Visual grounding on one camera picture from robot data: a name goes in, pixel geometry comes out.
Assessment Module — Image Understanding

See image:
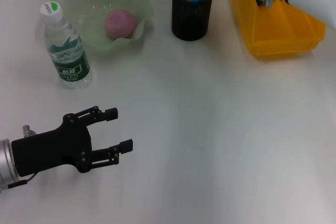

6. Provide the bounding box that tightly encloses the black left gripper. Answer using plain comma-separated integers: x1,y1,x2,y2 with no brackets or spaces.
11,105,134,178

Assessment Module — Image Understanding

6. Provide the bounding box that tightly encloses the clear bottle with green label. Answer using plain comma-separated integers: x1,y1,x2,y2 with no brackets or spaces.
36,0,93,90

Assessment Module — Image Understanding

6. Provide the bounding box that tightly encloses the pink peach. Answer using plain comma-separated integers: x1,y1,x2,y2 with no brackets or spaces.
105,9,138,39

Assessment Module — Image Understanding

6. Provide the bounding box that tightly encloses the translucent green fruit bowl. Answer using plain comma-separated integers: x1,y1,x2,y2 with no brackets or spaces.
54,0,155,57

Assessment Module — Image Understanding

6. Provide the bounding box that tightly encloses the black mesh pen holder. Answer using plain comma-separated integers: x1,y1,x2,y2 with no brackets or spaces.
171,0,215,42

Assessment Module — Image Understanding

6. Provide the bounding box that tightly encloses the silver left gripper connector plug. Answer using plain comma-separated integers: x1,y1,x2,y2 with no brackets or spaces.
22,125,37,137

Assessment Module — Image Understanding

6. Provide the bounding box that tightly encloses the yellow plastic bin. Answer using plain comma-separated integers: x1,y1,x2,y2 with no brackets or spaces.
230,0,327,57

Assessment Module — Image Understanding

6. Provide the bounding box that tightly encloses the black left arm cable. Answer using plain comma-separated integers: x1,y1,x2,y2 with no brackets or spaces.
7,173,37,189

